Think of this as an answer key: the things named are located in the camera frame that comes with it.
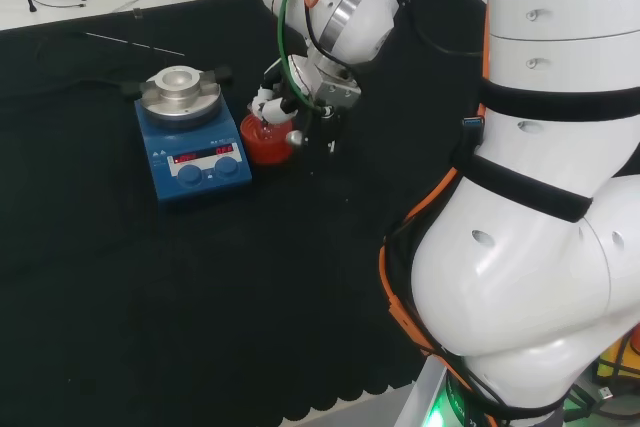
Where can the clear cloth clip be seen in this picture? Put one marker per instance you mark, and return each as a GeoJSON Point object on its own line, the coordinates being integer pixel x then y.
{"type": "Point", "coordinates": [137, 13]}

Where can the clear round-bottom flask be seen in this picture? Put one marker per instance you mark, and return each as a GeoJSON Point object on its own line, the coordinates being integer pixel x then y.
{"type": "Point", "coordinates": [270, 131]}

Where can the black bench cloth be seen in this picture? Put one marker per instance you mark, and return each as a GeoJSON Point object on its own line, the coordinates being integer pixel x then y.
{"type": "Point", "coordinates": [150, 297]}

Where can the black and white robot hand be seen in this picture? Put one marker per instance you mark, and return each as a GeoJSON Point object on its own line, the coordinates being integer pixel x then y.
{"type": "Point", "coordinates": [272, 107]}

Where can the blue base heater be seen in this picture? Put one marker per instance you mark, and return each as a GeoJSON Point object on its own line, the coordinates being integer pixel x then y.
{"type": "Point", "coordinates": [200, 187]}

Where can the yellow stop button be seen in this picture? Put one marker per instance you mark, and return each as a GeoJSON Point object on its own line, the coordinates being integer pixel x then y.
{"type": "Point", "coordinates": [622, 352]}

